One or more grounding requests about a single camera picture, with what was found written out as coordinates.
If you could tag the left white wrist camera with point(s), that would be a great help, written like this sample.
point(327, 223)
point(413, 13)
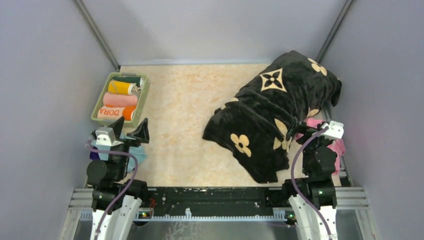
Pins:
point(104, 136)

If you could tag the black floral blanket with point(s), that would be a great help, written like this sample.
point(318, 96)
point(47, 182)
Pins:
point(255, 124)

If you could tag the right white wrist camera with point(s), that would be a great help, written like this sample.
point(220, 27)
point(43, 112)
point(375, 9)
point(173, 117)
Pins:
point(333, 130)

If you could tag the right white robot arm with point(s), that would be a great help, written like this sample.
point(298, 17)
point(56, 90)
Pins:
point(310, 190)

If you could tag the pink rolled towel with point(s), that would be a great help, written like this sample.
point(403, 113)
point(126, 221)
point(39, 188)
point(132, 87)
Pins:
point(119, 100)

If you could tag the yellow rolled towel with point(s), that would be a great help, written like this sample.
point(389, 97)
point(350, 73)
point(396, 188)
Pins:
point(122, 88)

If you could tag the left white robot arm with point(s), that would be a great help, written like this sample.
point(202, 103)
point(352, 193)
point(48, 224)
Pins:
point(117, 194)

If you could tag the light blue towel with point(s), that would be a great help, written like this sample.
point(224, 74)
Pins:
point(138, 152)

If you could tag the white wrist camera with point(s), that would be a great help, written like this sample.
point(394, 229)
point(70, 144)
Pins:
point(104, 136)
point(333, 130)

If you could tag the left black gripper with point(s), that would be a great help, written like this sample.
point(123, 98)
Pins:
point(141, 133)

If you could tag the orange DORA rolled towel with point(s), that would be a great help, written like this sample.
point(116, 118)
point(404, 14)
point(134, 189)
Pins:
point(114, 113)

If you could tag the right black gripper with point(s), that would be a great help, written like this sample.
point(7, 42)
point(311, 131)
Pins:
point(297, 126)

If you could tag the green plastic basket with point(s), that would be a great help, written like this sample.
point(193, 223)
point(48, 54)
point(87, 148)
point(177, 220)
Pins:
point(142, 93)

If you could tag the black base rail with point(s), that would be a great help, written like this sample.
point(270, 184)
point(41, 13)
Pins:
point(214, 201)

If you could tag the dark green rolled towel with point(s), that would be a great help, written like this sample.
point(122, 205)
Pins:
point(137, 80)

